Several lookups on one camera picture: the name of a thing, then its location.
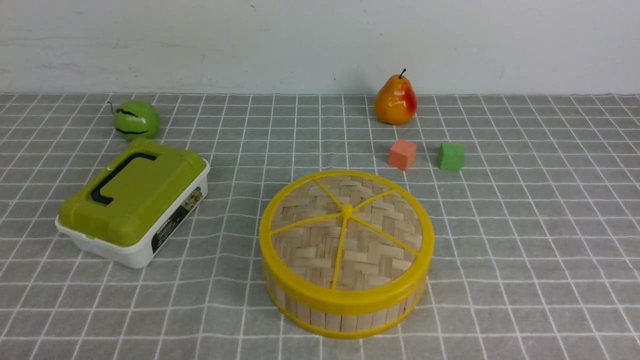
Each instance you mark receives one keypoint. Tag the orange foam cube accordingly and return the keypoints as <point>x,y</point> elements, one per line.
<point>402,154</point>

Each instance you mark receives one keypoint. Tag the yellow bamboo steamer lid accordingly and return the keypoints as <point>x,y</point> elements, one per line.
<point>346,242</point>

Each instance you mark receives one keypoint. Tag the grey checked tablecloth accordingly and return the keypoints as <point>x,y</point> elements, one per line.
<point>537,236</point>

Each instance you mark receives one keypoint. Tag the yellow bamboo steamer base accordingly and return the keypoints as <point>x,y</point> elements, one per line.
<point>339,325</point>

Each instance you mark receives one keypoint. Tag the green striped toy fruit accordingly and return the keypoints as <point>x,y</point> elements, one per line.
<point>136,119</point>

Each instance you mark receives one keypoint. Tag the green foam cube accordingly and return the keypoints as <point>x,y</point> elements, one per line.
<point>451,156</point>

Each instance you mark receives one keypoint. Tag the orange red toy pear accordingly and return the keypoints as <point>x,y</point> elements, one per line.
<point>396,103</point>

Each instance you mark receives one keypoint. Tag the green lidded white box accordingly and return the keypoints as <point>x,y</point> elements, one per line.
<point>127,212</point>

